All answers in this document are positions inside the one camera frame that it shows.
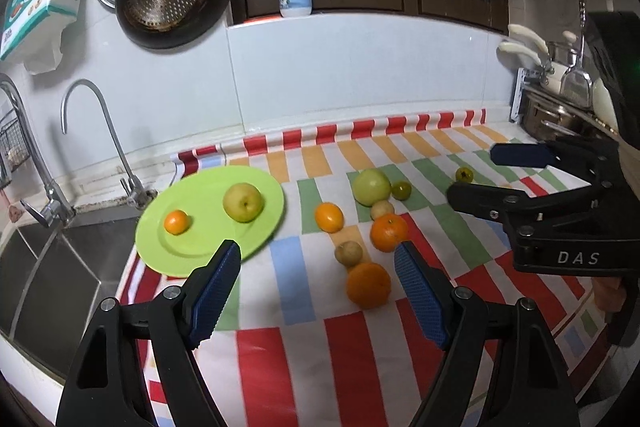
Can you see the small brown kiwi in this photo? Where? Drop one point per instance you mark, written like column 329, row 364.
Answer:
column 348, row 253
column 382, row 208

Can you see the steel cooking pot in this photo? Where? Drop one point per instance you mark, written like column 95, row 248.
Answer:
column 550, row 119

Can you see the large orange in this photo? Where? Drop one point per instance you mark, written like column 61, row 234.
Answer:
column 368, row 285

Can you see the white dish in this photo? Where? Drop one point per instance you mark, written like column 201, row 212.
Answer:
column 603, row 103

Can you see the person's right hand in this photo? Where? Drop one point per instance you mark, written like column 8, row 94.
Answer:
column 608, row 299

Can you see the small green persimmon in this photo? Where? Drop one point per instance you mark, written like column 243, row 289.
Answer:
column 401, row 190
column 464, row 175

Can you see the white dish rack bracket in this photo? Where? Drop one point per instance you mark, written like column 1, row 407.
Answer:
column 520, row 97

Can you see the large green apple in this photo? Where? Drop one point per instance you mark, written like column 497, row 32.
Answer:
column 371, row 187

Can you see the white plastic bag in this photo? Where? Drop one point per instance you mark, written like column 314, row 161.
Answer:
column 42, row 54

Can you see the steel sink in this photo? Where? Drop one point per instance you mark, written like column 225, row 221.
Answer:
column 60, row 267

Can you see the orange tangerine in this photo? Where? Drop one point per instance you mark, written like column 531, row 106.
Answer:
column 389, row 233

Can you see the medium orange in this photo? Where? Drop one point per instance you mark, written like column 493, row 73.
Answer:
column 329, row 217

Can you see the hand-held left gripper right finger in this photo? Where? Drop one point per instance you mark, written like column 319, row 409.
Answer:
column 420, row 297

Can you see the cream enamel pot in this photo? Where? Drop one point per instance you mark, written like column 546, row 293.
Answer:
column 552, row 69

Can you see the metal spatula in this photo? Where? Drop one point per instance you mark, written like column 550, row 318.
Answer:
column 575, row 79

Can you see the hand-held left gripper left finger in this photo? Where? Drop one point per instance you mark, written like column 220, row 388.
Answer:
column 215, row 294

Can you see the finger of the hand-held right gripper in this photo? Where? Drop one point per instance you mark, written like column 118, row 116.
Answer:
column 520, row 154
column 480, row 199

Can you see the yellow-green apple on plate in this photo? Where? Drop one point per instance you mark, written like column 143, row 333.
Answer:
column 242, row 203

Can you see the small mandarin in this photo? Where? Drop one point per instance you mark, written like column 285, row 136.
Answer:
column 177, row 223

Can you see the green round plate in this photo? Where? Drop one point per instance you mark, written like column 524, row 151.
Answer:
column 200, row 187

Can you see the chrome sink faucet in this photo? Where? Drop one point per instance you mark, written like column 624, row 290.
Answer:
column 50, row 197

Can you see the gooseneck metal faucet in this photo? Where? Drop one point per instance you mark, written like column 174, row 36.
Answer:
column 107, row 123

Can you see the striped colourful tablecloth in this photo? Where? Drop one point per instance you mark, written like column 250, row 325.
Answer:
column 310, row 357

